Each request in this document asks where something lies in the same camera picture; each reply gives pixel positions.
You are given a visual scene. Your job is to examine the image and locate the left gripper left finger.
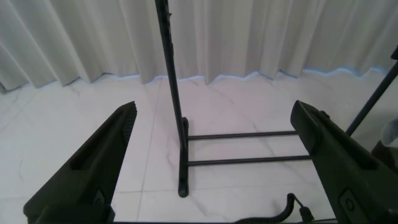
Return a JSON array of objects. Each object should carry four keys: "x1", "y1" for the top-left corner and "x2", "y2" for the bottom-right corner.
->
[{"x1": 23, "y1": 101, "x2": 138, "y2": 224}]

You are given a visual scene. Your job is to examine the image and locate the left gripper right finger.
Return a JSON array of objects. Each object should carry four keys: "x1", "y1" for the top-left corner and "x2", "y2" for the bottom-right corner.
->
[{"x1": 290, "y1": 100, "x2": 398, "y2": 224}]

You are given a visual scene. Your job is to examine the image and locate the black clothes rack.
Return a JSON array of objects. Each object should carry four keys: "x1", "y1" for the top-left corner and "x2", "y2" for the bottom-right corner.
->
[{"x1": 154, "y1": 0, "x2": 398, "y2": 199}]

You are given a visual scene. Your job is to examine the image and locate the white curtain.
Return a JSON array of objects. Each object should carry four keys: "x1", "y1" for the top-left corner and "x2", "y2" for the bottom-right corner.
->
[{"x1": 0, "y1": 0, "x2": 398, "y2": 94}]

